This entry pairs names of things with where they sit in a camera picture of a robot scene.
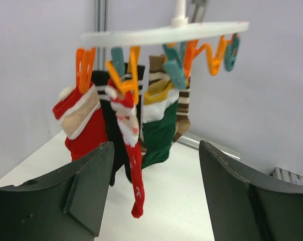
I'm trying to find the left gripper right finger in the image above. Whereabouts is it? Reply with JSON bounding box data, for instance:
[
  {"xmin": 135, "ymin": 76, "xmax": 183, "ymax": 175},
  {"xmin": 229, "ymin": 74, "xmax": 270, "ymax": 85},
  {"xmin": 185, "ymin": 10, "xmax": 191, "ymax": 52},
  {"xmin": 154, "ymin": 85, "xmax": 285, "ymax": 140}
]
[{"xmin": 199, "ymin": 141, "xmax": 303, "ymax": 240}]

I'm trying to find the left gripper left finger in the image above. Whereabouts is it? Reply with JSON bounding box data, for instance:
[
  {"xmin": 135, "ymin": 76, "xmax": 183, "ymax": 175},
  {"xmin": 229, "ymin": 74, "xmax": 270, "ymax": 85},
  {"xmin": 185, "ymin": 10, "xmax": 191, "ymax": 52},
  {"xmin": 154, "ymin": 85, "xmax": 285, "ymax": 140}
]
[{"xmin": 0, "ymin": 142, "xmax": 114, "ymax": 241}]

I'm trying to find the red santa sock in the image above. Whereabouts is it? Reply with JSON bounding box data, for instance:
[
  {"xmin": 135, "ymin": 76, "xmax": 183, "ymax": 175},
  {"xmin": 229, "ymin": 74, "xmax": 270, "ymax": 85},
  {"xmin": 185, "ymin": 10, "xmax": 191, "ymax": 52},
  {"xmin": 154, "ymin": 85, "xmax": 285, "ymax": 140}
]
[{"xmin": 52, "ymin": 83, "xmax": 108, "ymax": 161}]

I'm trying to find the red snowflake sock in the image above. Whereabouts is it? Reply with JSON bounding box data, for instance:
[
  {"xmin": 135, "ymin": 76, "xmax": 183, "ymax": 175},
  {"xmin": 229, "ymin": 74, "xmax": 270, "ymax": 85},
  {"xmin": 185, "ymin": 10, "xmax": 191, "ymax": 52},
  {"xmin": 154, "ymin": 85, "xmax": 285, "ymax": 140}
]
[{"xmin": 105, "ymin": 78, "xmax": 145, "ymax": 218}]

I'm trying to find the green tree sock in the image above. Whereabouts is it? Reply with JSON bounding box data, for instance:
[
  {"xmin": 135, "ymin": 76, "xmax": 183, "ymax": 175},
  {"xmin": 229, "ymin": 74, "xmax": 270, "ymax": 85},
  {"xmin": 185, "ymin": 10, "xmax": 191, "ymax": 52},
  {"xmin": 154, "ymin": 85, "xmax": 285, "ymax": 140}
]
[{"xmin": 141, "ymin": 80, "xmax": 179, "ymax": 169}]

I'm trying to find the black striped sock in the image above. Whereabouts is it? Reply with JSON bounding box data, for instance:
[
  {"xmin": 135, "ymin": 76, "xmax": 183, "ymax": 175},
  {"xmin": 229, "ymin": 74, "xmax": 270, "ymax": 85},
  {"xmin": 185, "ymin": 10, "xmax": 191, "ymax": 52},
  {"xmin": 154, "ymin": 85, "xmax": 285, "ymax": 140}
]
[{"xmin": 91, "ymin": 70, "xmax": 141, "ymax": 186}]

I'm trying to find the yellow orange clothes peg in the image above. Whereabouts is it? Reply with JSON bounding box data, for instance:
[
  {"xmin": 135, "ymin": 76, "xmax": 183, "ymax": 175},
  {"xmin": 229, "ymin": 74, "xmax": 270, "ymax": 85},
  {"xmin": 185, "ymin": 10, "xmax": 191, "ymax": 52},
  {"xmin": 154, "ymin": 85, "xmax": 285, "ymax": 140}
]
[{"xmin": 106, "ymin": 46, "xmax": 140, "ymax": 104}]

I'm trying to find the teal clothes peg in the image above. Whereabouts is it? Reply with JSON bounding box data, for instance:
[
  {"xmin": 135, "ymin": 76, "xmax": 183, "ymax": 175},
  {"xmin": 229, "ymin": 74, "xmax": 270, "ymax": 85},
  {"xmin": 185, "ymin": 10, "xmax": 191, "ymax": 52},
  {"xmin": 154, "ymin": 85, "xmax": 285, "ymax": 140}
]
[{"xmin": 163, "ymin": 41, "xmax": 188, "ymax": 90}]

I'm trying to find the white round clip hanger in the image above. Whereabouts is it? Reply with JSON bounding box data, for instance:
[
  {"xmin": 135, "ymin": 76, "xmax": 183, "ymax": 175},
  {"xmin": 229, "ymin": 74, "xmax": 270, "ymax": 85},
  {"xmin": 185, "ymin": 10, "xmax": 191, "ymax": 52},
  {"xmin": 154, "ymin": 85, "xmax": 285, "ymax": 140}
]
[{"xmin": 81, "ymin": 1, "xmax": 249, "ymax": 48}]

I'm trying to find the orange peg front right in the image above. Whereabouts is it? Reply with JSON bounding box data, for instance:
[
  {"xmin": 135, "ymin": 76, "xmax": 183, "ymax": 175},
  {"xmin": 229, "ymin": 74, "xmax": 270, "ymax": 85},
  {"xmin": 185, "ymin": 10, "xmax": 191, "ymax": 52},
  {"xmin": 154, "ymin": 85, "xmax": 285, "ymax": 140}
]
[{"xmin": 183, "ymin": 35, "xmax": 228, "ymax": 78}]

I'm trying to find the brown patterned sock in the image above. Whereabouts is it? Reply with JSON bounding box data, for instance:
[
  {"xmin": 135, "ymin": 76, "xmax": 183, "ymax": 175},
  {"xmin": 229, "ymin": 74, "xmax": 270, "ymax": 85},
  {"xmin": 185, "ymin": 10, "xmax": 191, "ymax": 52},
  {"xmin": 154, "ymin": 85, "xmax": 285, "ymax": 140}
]
[{"xmin": 141, "ymin": 55, "xmax": 190, "ymax": 154}]

